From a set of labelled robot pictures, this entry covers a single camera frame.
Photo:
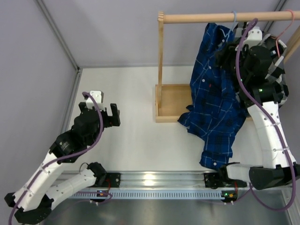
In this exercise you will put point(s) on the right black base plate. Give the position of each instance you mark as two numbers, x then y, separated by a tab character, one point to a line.
214	180

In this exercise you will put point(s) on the wooden clothes rack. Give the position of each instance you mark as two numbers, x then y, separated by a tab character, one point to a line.
171	99

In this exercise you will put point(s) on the black white checkered shirt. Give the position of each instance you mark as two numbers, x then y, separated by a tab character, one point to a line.
276	72

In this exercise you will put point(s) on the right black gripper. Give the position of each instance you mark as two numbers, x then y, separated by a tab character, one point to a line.
228	52

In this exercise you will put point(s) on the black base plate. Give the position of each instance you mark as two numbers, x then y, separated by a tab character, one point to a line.
112	179
214	180

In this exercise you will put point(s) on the aluminium mounting rail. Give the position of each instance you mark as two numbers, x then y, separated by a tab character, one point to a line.
168	179

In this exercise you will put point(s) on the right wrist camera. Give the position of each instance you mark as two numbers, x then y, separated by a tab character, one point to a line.
253	37

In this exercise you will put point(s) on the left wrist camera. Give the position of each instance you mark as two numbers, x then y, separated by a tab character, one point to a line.
98	96

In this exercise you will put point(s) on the blue plaid shirt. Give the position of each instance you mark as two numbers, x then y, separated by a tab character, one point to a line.
215	114

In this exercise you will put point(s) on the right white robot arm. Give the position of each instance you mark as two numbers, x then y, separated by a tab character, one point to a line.
279	167

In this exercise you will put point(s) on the blue wire hanger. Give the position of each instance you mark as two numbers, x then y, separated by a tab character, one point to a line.
233	23

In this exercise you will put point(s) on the slotted grey cable duct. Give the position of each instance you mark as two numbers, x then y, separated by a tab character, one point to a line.
152	194

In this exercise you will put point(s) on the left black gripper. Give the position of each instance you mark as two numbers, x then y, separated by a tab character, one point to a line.
113	120

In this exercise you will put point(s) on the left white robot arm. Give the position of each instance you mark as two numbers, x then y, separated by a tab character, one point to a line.
35	201

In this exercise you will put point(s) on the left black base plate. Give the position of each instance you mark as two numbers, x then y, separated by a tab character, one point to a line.
112	179

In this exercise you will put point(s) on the grey corner frame post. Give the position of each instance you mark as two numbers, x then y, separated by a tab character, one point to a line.
55	30

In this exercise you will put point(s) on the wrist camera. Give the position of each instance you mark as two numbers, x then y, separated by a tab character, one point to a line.
253	37
98	96

